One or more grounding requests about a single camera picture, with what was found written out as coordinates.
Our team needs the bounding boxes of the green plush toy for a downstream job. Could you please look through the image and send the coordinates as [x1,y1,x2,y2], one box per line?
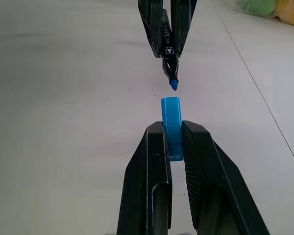
[234,0,283,17]

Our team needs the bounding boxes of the blue marker cap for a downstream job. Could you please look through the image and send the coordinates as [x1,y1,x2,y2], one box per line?
[160,96,185,163]

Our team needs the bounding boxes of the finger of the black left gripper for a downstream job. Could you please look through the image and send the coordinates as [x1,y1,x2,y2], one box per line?
[138,0,170,59]
[170,0,199,59]

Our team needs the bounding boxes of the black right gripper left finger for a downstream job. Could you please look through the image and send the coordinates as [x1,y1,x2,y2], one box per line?
[116,121,173,235]

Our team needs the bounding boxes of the black marker with blue tip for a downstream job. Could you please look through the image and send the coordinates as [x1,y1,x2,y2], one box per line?
[160,9,180,92]

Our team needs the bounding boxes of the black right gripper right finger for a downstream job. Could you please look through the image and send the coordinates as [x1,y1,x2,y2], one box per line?
[182,120,271,235]

